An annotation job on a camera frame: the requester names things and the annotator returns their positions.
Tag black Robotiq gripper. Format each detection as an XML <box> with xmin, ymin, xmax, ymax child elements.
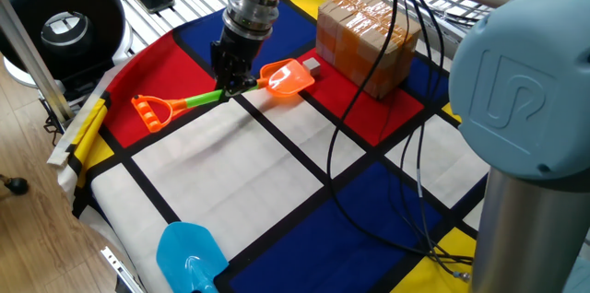
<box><xmin>210</xmin><ymin>23</ymin><xmax>269</xmax><ymax>98</ymax></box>

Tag Mondrian pattern tablecloth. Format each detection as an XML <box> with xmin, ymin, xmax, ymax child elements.
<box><xmin>45</xmin><ymin>0</ymin><xmax>494</xmax><ymax>293</ymax></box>

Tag metal wire rack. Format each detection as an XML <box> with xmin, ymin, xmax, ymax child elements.
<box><xmin>359</xmin><ymin>0</ymin><xmax>497</xmax><ymax>48</ymax></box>

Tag black cables on rack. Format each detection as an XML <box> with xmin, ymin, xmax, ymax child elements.
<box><xmin>432</xmin><ymin>0</ymin><xmax>492</xmax><ymax>27</ymax></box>

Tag black cable silver plug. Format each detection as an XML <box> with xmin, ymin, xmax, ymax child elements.
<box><xmin>395</xmin><ymin>0</ymin><xmax>472</xmax><ymax>283</ymax></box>

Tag blue toy shovel yellow handle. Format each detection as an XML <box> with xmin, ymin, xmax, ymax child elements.
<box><xmin>155</xmin><ymin>221</ymin><xmax>230</xmax><ymax>293</ymax></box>

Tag aluminium frame post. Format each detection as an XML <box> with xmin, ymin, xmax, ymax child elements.
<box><xmin>0</xmin><ymin>0</ymin><xmax>76</xmax><ymax>123</ymax></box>

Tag black knob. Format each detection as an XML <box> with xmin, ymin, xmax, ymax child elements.
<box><xmin>3</xmin><ymin>175</ymin><xmax>30</xmax><ymax>196</ymax></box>

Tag taped cardboard box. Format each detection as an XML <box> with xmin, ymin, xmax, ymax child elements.
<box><xmin>315</xmin><ymin>0</ymin><xmax>423</xmax><ymax>100</ymax></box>

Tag black round device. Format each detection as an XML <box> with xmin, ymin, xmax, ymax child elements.
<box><xmin>0</xmin><ymin>0</ymin><xmax>135</xmax><ymax>89</ymax></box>

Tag small wooden cube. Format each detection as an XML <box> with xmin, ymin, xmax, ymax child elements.
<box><xmin>302</xmin><ymin>56</ymin><xmax>323</xmax><ymax>78</ymax></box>

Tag orange toy shovel green handle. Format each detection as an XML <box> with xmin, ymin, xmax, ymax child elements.
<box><xmin>130</xmin><ymin>57</ymin><xmax>316</xmax><ymax>134</ymax></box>

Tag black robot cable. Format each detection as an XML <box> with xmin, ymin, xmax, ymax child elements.
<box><xmin>325</xmin><ymin>0</ymin><xmax>475</xmax><ymax>267</ymax></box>

